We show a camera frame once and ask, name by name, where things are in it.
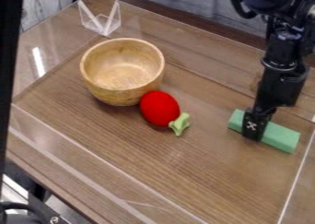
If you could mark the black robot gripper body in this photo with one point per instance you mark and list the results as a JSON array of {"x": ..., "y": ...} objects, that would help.
[{"x": 279, "y": 89}]

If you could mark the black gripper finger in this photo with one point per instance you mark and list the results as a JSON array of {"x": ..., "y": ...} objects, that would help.
[{"x": 254, "y": 124}]

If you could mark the green rectangular block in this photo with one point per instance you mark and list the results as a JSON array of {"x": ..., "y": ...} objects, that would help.
[{"x": 278, "y": 136}]

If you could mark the light wooden bowl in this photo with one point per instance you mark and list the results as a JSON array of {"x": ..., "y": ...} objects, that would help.
[{"x": 122, "y": 69}]

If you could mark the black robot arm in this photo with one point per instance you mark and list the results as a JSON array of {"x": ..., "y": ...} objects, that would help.
[{"x": 290, "y": 36}]

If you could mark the red plush strawberry toy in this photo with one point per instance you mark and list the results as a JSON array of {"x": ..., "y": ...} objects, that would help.
[{"x": 162, "y": 111}]

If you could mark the clear acrylic enclosure wall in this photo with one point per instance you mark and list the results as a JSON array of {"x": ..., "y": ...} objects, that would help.
[{"x": 126, "y": 173}]

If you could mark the clear acrylic corner bracket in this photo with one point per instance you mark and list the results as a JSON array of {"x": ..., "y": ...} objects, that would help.
[{"x": 102, "y": 24}]

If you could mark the black metal table bracket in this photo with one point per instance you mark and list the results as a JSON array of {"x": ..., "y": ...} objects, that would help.
[{"x": 37, "y": 197}]

